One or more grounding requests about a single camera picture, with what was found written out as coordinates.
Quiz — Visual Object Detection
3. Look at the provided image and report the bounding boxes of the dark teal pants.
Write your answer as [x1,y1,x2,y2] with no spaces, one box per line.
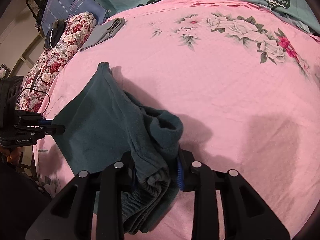
[53,62,183,235]

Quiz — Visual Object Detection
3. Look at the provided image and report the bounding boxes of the person left hand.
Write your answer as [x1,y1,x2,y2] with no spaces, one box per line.
[1,146,21,165]

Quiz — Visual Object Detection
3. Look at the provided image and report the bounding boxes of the black garment on quilt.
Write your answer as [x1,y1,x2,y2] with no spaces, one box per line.
[44,19,67,49]

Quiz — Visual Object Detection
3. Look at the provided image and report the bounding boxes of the red floral quilt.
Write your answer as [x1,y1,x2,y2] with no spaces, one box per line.
[19,11,97,113]

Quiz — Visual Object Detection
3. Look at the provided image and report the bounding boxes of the folded grey garment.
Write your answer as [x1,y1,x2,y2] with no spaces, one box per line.
[79,18,126,51]

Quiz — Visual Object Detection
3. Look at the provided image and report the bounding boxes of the blue plaid pillow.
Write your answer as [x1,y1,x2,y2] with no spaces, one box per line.
[41,0,106,34]

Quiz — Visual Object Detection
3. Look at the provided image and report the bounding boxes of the pink floral bed sheet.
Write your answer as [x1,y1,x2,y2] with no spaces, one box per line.
[39,0,319,237]

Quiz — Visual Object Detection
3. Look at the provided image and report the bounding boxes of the framed wall pictures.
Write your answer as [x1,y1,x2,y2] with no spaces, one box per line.
[1,0,47,77]

